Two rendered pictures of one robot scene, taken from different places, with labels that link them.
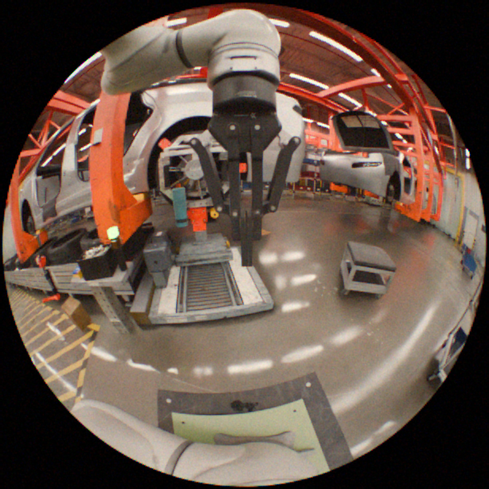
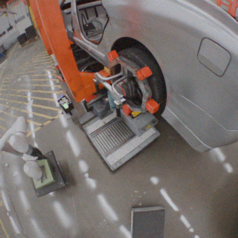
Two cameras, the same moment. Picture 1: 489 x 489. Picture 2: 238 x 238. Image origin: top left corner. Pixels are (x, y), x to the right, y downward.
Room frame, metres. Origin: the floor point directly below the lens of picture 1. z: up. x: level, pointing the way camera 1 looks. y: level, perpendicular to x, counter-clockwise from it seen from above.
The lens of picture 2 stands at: (0.81, -0.45, 1.69)
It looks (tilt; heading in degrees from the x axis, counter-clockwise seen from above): 59 degrees down; 74
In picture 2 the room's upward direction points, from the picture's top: 6 degrees counter-clockwise
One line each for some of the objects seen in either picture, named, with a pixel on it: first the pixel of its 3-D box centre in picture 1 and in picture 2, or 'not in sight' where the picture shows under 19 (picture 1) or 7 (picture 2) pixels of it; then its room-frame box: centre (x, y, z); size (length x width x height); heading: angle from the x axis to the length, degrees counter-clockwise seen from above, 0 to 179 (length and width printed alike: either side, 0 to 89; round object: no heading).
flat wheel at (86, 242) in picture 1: (111, 240); (97, 76); (1.01, 1.19, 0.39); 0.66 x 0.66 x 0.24
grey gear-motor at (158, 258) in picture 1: (163, 256); (108, 106); (0.99, 0.62, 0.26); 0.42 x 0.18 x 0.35; 15
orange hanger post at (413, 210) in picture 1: (410, 158); not in sight; (1.98, -3.26, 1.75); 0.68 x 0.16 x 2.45; 15
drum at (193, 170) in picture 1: (195, 170); (121, 89); (1.09, 0.32, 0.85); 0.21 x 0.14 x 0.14; 15
